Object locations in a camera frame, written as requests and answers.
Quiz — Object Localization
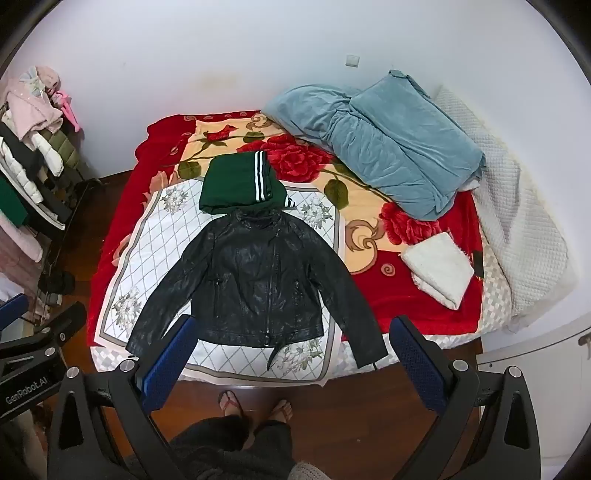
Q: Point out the person's foot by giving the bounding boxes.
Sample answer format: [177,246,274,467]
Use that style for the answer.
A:
[218,390,246,420]
[269,399,293,424]

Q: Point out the white cabinet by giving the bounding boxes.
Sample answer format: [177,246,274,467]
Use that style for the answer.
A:
[475,318,591,407]

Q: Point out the pale pink towel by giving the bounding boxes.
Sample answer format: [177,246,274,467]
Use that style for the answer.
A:
[0,217,44,289]

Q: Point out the white diamond pattern cloth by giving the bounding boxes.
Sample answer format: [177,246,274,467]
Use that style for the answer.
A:
[95,178,346,388]

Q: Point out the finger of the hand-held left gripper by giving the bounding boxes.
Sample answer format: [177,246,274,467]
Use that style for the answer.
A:
[0,294,30,335]
[0,302,88,365]

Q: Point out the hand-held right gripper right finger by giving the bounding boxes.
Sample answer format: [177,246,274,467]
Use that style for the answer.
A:
[389,316,542,480]

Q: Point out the white puffer jacket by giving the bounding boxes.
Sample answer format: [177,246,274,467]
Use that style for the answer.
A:
[0,133,64,204]

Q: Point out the person's right foot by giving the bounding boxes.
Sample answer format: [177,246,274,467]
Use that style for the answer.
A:
[269,399,293,424]

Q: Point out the white quilted mattress cover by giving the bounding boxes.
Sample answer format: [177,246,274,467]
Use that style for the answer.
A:
[431,85,578,333]

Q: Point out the black leather jacket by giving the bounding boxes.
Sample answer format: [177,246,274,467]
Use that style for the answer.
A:
[126,208,389,372]

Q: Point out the folded white towel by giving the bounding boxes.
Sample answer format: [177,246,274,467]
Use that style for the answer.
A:
[401,232,476,310]

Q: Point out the hanging green garment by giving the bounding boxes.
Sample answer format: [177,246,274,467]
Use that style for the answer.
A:
[0,178,29,228]

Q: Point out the blue velvet duvet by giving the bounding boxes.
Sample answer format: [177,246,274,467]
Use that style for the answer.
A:
[262,70,487,221]

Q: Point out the person's left foot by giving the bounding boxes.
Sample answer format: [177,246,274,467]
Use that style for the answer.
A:
[218,390,246,420]

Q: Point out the folded green striped garment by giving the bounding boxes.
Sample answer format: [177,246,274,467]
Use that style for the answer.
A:
[198,150,296,216]

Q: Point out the pink hanger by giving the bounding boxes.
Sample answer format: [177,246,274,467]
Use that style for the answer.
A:
[52,91,81,132]

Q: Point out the red floral blanket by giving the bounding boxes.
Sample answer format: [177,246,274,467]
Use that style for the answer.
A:
[87,110,490,342]

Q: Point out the pink garment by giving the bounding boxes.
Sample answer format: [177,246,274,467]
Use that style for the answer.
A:
[6,65,64,137]

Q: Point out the person's legs in dark pants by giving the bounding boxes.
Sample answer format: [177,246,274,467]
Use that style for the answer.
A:
[170,414,296,480]

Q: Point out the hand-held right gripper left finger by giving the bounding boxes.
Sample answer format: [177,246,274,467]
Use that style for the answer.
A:
[47,315,199,480]

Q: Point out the olive puffer jacket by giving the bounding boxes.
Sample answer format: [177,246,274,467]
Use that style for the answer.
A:
[37,122,87,172]

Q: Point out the black clothes rack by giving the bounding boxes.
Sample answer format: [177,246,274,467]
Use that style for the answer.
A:
[0,104,103,324]

